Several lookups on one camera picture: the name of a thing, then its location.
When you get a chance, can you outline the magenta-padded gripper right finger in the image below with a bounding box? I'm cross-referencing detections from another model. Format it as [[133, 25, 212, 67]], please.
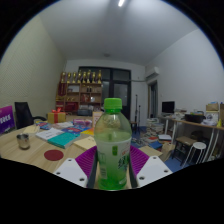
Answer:
[[128, 144, 174, 189]]

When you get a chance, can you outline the white printed booklet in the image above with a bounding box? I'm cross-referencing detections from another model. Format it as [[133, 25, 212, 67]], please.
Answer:
[[35, 127, 64, 141]]

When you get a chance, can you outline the black tripod stand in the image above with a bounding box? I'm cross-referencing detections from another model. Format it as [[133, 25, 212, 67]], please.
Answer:
[[133, 94, 143, 126]]

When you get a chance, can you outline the black swivel office chair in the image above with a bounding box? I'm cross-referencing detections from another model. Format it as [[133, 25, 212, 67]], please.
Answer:
[[14, 101, 48, 130]]

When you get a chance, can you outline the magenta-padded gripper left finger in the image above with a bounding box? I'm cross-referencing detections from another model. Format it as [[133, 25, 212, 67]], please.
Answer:
[[53, 145, 99, 189]]

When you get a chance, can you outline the stack of books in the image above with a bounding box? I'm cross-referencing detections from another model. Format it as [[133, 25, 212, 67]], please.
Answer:
[[144, 118, 166, 138]]

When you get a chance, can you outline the small metal cup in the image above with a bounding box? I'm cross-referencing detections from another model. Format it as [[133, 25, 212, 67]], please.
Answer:
[[16, 133, 31, 150]]

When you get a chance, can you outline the orange red book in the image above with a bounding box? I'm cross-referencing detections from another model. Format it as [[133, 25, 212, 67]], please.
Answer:
[[80, 127, 96, 137]]

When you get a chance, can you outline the purple sign board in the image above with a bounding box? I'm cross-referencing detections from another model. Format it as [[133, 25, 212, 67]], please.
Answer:
[[0, 105, 16, 135]]

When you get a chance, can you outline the blue colourful book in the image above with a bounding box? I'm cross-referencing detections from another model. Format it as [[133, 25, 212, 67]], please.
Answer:
[[61, 123, 91, 134]]

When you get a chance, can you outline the long cluttered side desk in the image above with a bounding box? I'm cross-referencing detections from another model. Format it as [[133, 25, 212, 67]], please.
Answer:
[[156, 113, 224, 161]]

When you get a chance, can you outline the black box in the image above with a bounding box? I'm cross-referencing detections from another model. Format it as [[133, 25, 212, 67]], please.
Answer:
[[184, 113, 206, 124]]

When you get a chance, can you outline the green drink bottle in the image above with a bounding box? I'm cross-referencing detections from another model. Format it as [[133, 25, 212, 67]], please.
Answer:
[[93, 97, 133, 191]]

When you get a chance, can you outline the small standing framed card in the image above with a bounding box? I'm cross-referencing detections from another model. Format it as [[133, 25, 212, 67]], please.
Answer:
[[92, 110, 104, 129]]

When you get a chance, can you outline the dark wooden stool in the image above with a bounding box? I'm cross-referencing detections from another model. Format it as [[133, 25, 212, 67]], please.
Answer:
[[171, 134, 196, 163]]

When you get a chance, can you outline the dark glass double door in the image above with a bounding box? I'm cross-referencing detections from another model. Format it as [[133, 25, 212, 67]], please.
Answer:
[[78, 66, 132, 121]]

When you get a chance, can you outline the flat round red coaster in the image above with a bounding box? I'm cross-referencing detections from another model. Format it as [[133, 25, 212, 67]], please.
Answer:
[[43, 149, 65, 162]]

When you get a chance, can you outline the pale yellow book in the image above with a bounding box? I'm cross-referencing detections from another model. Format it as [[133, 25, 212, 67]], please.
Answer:
[[23, 124, 41, 135], [73, 135, 98, 152]]

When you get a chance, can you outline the white wall air conditioner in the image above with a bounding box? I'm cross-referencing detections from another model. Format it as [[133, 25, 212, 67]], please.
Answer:
[[144, 66, 161, 81]]

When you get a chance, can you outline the wooden shelf unit with trophies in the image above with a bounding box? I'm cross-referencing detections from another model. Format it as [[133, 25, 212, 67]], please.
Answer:
[[55, 69, 104, 116]]

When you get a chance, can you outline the white round stool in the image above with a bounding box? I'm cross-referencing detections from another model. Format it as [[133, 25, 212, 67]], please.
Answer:
[[184, 141, 208, 168]]

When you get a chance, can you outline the black computer monitor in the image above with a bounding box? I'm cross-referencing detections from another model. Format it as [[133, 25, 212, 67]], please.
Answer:
[[161, 100, 176, 115]]

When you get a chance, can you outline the yellow gift box red ribbon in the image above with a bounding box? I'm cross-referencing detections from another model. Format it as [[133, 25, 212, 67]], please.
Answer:
[[47, 108, 67, 125]]

